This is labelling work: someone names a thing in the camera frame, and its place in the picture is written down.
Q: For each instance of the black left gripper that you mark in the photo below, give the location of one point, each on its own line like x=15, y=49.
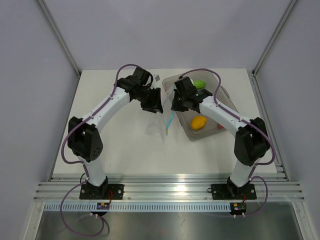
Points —
x=155, y=105

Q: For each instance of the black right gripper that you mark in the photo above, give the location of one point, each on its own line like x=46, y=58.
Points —
x=176, y=107

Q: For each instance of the clear zip top bag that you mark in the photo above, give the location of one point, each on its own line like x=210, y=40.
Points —
x=159, y=124

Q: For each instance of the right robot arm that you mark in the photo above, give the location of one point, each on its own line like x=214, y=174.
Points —
x=251, y=141

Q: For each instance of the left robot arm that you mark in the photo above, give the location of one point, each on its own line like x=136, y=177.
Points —
x=84, y=138

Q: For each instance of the grey translucent plastic bin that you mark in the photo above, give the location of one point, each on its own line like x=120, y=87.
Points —
x=216, y=107

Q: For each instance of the green chayote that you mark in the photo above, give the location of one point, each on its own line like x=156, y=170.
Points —
x=199, y=84

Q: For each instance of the pink peach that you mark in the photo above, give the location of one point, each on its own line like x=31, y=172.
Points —
x=220, y=126

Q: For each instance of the left circuit board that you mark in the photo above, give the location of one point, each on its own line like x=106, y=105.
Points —
x=103, y=206

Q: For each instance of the circuit board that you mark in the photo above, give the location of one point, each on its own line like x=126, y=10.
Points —
x=236, y=207
x=103, y=206

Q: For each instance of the right circuit board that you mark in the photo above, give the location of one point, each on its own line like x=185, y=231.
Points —
x=236, y=207

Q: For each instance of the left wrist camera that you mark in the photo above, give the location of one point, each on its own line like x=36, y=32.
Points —
x=156, y=77

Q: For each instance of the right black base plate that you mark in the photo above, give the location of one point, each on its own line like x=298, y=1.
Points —
x=223, y=191

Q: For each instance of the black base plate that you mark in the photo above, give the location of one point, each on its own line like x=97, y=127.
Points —
x=223, y=191
x=104, y=192

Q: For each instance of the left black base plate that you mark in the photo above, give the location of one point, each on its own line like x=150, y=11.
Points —
x=104, y=192

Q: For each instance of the aluminium rail frame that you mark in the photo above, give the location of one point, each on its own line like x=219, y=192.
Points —
x=170, y=188

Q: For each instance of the white slotted cable duct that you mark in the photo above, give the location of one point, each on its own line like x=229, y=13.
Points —
x=210, y=207

